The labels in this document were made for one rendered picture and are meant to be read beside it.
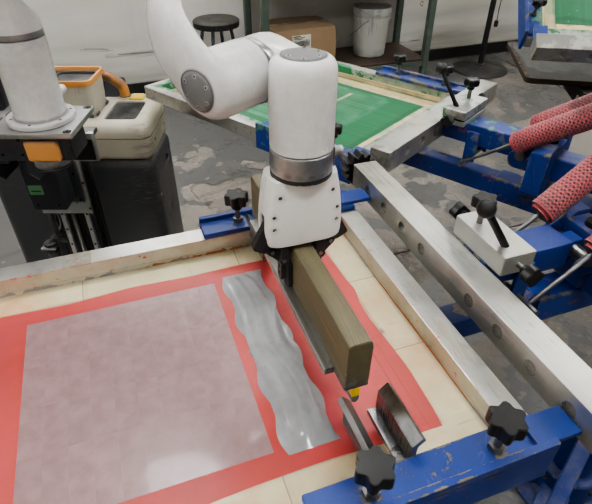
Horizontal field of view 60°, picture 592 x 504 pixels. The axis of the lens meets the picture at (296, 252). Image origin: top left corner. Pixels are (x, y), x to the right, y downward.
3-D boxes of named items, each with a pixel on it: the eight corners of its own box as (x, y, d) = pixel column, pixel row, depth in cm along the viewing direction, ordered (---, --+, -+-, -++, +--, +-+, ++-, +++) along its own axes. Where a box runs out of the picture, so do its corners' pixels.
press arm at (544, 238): (478, 289, 82) (485, 265, 79) (456, 267, 87) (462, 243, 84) (564, 266, 87) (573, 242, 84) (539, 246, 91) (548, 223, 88)
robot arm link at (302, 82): (201, 38, 56) (259, 21, 62) (210, 128, 63) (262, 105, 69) (309, 68, 49) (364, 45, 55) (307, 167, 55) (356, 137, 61)
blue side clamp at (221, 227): (207, 261, 96) (203, 231, 92) (202, 246, 100) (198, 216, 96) (353, 230, 104) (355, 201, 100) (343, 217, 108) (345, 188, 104)
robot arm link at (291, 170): (330, 126, 64) (329, 147, 65) (261, 136, 61) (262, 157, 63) (355, 153, 58) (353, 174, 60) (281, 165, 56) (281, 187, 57)
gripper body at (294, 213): (328, 140, 65) (325, 214, 72) (251, 152, 62) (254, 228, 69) (353, 168, 59) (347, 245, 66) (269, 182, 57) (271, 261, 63)
